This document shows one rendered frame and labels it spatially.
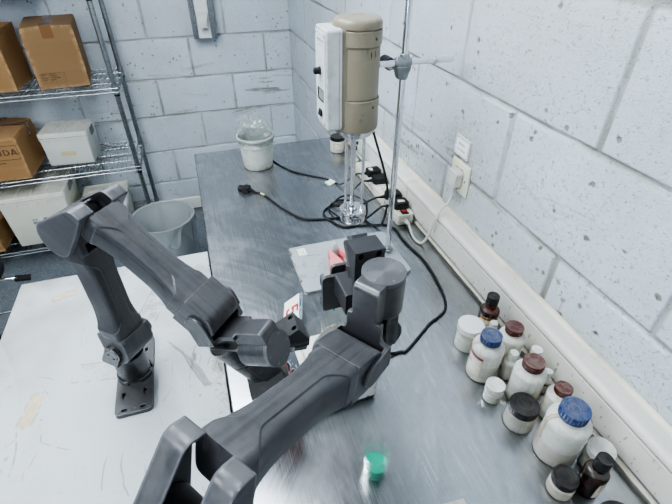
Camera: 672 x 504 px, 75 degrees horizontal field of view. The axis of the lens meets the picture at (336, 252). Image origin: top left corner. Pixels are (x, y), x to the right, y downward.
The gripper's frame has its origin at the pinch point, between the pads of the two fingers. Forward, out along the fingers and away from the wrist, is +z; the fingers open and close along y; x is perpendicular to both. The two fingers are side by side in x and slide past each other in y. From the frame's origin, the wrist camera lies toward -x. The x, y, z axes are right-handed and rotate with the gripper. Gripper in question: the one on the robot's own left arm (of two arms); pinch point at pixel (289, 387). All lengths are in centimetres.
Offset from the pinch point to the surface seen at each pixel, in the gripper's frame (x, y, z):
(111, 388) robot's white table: 32.6, 16.1, -11.0
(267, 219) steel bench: -5, 69, 11
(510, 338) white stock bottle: -40.7, -4.4, 21.0
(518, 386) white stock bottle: -35.9, -13.4, 21.0
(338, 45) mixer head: -44, 37, -33
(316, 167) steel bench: -27, 99, 24
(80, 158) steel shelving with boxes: 80, 212, 0
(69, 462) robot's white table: 37.8, 1.8, -14.2
